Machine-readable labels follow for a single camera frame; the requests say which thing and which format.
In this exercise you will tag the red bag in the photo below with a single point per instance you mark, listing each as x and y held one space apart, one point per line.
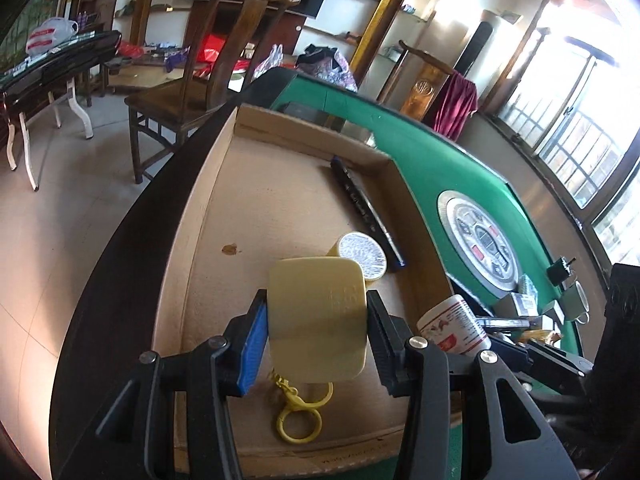
212 52

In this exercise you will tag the yellow jar with white lid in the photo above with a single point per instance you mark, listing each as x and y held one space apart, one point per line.
362 255

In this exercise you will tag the carved wooden chair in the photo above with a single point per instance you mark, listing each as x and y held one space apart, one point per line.
420 90

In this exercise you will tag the dark red cloth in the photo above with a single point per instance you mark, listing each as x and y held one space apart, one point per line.
457 105

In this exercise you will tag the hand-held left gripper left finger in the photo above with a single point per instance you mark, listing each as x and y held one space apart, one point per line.
252 345

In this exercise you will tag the green mahjong table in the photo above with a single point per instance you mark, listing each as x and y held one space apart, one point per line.
450 170

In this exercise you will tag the cardboard box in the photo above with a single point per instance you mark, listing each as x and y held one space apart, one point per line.
260 200

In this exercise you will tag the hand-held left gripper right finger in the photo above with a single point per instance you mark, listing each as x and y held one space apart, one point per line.
384 345

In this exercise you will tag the floral cloth bag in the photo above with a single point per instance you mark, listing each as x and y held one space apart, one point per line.
330 67

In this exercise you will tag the yellow snack packet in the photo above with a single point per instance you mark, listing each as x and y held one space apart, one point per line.
540 335

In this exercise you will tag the white bottle with red label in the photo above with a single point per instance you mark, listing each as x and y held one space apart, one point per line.
455 322

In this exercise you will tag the purple plastic bag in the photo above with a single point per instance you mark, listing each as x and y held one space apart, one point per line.
267 62

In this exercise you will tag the black and blue pen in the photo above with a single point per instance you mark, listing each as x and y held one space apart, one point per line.
360 200

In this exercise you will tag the white plastic bag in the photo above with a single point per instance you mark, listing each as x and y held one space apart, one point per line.
50 35

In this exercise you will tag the round silver control panel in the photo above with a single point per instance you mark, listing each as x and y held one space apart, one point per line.
480 240

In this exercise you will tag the white cube box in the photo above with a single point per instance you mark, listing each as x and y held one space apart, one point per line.
552 314

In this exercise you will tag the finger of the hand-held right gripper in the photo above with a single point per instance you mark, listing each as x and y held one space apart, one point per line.
545 362
505 322

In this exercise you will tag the black tall speaker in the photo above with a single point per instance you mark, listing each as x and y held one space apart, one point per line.
472 47

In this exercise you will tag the pale green mug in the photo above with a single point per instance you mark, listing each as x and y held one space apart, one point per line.
575 302

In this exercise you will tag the teal tissue pack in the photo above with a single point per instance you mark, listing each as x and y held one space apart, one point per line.
527 287

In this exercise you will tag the black folding table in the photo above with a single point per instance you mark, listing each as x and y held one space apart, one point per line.
55 62

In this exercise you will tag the dark wooden chair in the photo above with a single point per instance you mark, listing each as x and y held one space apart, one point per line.
165 105

